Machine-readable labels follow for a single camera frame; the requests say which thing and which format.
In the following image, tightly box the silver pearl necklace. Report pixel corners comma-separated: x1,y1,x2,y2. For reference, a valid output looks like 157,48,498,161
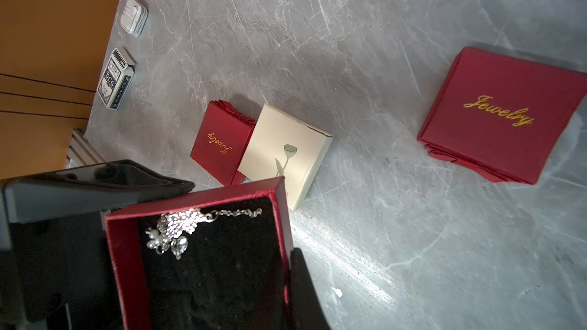
144,207,264,261

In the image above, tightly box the left closed red jewelry box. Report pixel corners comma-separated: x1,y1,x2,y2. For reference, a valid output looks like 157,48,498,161
190,100,256,186

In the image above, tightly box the black foam insert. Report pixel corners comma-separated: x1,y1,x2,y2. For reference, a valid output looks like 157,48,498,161
138,197,281,329

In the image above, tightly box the red jewelry box lid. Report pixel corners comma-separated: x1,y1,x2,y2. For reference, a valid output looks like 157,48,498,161
417,47,586,185

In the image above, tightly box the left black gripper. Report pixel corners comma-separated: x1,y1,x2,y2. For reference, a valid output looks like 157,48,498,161
1,160,195,329

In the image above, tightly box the aluminium front rail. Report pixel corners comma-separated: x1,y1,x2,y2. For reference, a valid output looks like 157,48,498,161
65,128,105,169

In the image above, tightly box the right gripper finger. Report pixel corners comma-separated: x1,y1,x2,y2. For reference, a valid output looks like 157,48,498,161
289,247,330,330

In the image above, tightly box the red jewelry box base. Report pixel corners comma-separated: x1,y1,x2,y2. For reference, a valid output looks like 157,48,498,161
105,177,293,329

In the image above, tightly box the white earbuds case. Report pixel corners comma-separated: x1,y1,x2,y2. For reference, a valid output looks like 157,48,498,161
119,0,148,38

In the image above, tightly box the cream lotus print box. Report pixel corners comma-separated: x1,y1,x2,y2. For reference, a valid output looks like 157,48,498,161
238,104,333,211

